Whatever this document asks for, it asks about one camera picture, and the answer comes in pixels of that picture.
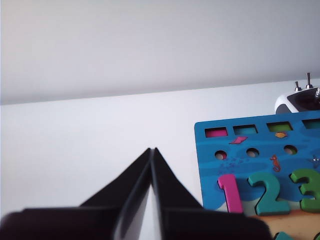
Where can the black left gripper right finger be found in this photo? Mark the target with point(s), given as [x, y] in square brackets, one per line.
[175, 200]

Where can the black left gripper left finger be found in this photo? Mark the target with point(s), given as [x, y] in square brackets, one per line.
[120, 192]

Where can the pink wooden number one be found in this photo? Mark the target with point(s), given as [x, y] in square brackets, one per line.
[231, 195]

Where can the wooden number puzzle board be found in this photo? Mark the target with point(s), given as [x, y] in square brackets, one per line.
[262, 160]

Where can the teal wooden number two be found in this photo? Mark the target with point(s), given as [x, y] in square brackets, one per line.
[272, 207]

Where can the teal wooden shape piece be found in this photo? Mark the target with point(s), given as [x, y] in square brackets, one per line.
[283, 237]

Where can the green wooden number three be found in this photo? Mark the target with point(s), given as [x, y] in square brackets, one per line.
[303, 176]

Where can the green wooden oval piece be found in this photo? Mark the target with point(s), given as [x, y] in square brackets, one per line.
[318, 237]

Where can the remote controller with toggle switches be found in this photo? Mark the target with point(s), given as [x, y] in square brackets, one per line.
[300, 100]

